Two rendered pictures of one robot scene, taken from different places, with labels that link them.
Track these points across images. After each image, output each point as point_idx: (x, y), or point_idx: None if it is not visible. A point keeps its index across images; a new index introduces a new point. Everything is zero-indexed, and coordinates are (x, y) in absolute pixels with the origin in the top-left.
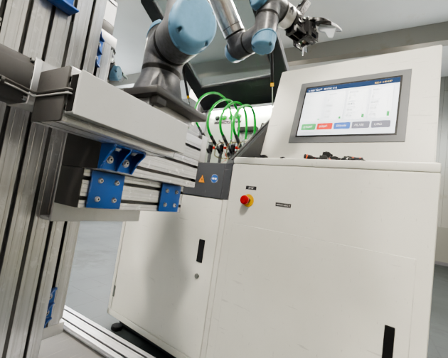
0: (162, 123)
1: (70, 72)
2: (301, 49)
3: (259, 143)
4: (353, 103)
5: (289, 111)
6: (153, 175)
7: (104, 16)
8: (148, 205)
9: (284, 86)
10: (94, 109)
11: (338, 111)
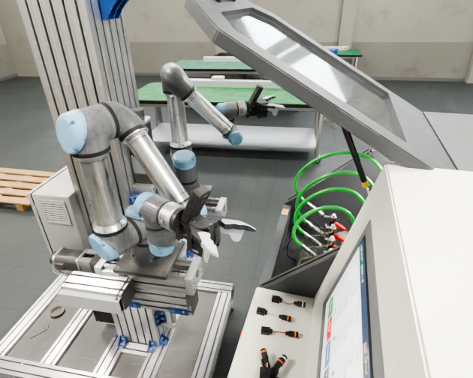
0: (98, 303)
1: (61, 287)
2: (217, 244)
3: (313, 274)
4: (344, 339)
5: (345, 256)
6: (145, 301)
7: (143, 172)
8: (161, 308)
9: (369, 199)
10: (66, 303)
11: (338, 327)
